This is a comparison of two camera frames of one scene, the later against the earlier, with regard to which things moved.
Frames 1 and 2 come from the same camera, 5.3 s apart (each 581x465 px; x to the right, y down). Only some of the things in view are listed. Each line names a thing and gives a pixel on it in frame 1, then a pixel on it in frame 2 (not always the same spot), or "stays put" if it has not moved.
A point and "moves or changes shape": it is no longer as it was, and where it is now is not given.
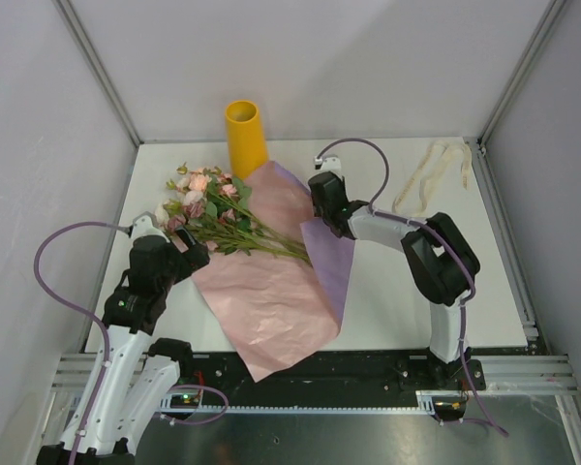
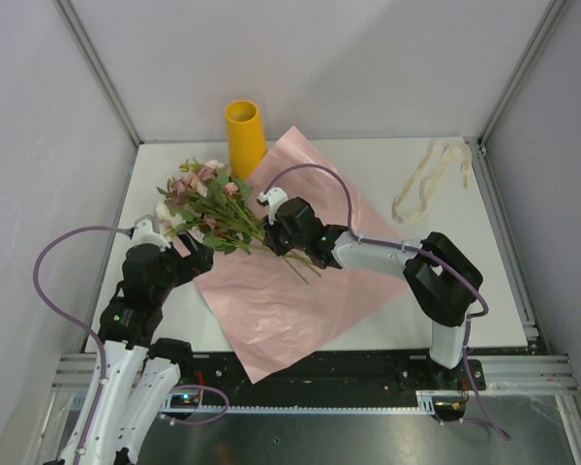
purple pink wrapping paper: x=275 y=307 moves or changes shape
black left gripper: x=196 y=253 stays put
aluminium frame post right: x=527 y=61 stays put
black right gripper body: x=320 y=211 to x=281 y=240
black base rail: x=364 y=376 stays put
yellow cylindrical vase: x=246 y=137 stays put
